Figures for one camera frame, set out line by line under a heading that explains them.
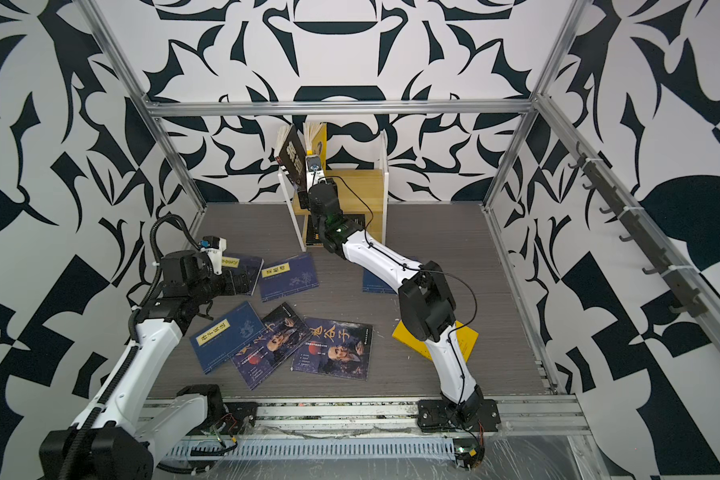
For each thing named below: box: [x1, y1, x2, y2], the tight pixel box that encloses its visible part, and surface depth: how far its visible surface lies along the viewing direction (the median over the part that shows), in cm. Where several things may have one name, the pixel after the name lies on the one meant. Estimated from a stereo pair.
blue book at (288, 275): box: [258, 253, 320, 303], surface depth 101 cm
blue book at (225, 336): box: [189, 301, 265, 374], surface depth 87 cm
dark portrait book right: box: [290, 317, 374, 381], surface depth 85 cm
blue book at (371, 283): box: [362, 268, 397, 294], surface depth 98 cm
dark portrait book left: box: [230, 302, 313, 391], surface depth 86 cm
